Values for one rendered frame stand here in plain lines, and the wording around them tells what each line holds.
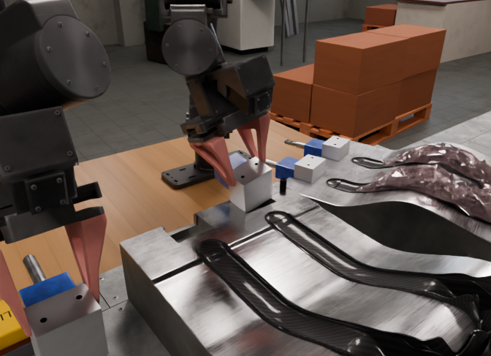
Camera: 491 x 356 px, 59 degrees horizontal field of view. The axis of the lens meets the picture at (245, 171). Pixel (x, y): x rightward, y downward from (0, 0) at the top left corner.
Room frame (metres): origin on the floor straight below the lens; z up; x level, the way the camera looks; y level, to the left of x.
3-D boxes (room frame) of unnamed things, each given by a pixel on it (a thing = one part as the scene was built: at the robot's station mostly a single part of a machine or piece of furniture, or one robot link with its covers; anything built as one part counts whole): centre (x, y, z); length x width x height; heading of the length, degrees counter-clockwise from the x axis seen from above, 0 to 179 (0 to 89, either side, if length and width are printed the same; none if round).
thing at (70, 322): (0.29, 0.18, 0.93); 0.13 x 0.05 x 0.05; 38
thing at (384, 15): (7.51, -2.61, 0.34); 1.20 x 0.92 x 0.67; 35
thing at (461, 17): (6.11, -2.90, 0.35); 2.06 x 0.66 x 0.70; 125
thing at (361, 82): (3.23, -0.83, 0.35); 1.19 x 0.85 x 0.70; 128
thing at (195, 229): (0.47, 0.08, 0.87); 0.05 x 0.05 x 0.04; 38
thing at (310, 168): (0.71, -0.07, 0.85); 0.13 x 0.05 x 0.05; 55
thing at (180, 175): (0.81, 0.07, 0.84); 0.20 x 0.07 x 0.08; 125
